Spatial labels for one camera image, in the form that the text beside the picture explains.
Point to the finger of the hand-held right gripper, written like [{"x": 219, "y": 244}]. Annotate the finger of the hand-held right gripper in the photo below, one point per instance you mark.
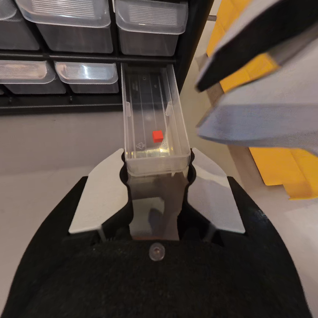
[
  {"x": 248, "y": 49},
  {"x": 260, "y": 119}
]

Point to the black drawer cabinet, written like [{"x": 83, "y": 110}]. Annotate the black drawer cabinet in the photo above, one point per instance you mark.
[{"x": 193, "y": 37}]

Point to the clear plastic drawer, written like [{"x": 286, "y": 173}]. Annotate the clear plastic drawer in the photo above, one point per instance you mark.
[{"x": 154, "y": 164}]

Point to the yellow plastic bin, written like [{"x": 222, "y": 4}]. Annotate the yellow plastic bin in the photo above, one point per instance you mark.
[{"x": 273, "y": 169}]

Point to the small red cube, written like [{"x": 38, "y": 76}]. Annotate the small red cube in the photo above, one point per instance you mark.
[{"x": 157, "y": 136}]

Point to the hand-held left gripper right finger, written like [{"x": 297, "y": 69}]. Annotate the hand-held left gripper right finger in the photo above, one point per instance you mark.
[{"x": 213, "y": 198}]

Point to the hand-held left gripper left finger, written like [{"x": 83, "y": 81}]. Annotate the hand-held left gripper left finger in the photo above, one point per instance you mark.
[{"x": 101, "y": 198}]

